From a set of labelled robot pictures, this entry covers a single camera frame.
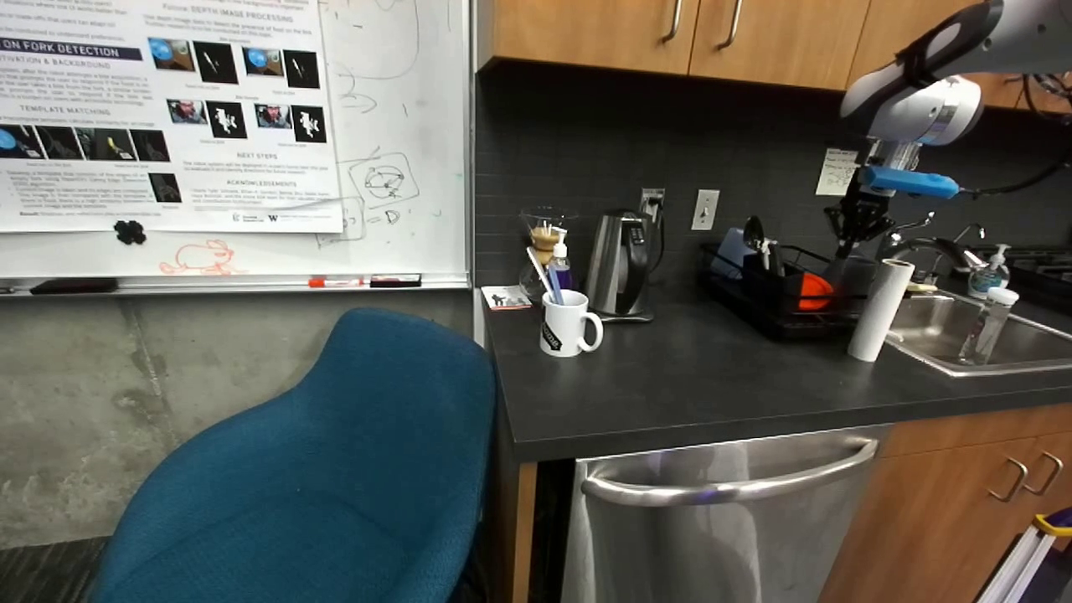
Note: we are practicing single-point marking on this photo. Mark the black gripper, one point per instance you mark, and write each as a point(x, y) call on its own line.
point(866, 210)

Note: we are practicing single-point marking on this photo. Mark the white cylindrical cup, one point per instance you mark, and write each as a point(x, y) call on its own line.
point(877, 312)

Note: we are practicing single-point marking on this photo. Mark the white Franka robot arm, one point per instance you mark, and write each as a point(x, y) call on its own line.
point(948, 102)

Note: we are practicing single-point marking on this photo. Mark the orange plastic plate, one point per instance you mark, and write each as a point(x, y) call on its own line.
point(817, 291)

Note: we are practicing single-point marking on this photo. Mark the chrome sink faucet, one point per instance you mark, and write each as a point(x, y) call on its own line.
point(989, 296)

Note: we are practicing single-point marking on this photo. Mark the stainless steel sink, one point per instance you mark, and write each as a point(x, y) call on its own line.
point(994, 337)

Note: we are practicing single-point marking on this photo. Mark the wooden upper cabinets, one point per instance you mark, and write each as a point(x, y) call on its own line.
point(773, 39)

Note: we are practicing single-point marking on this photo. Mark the wooden cabinets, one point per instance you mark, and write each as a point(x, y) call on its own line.
point(773, 39)
point(948, 502)

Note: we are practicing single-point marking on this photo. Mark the wooden lower cabinets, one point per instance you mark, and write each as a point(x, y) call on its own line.
point(948, 502)

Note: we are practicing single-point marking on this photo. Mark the white mug holding utensils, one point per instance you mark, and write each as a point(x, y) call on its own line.
point(566, 326)

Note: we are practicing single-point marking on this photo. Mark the jar with purple label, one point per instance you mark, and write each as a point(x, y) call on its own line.
point(549, 240)

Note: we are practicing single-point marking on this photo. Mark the stainless steel dishwasher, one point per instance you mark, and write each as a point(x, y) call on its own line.
point(715, 523)

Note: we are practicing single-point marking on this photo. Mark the small white tray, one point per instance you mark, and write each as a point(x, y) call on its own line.
point(506, 296)

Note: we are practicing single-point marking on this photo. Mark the black whiteboard marker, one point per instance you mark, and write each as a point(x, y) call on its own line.
point(396, 280)

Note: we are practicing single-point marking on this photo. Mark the whiteboard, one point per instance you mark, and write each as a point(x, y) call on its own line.
point(402, 121)

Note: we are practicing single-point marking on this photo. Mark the red whiteboard marker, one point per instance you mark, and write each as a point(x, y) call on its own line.
point(335, 281)

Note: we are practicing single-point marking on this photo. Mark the blue upholstered chair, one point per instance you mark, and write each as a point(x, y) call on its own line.
point(324, 469)

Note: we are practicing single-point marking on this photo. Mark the research poster with photos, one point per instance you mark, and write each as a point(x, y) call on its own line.
point(157, 111)

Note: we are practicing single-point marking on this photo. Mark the black whiteboard magnet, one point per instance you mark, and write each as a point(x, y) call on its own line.
point(130, 231)

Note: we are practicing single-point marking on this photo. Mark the black whiteboard eraser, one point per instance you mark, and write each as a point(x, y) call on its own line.
point(73, 287)

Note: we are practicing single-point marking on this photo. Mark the handwritten paper wall note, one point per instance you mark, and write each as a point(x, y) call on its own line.
point(836, 171)

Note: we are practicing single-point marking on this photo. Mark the white light switch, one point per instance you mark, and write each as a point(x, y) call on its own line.
point(706, 210)

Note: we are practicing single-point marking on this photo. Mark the white wall outlet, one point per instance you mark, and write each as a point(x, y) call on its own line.
point(651, 202)

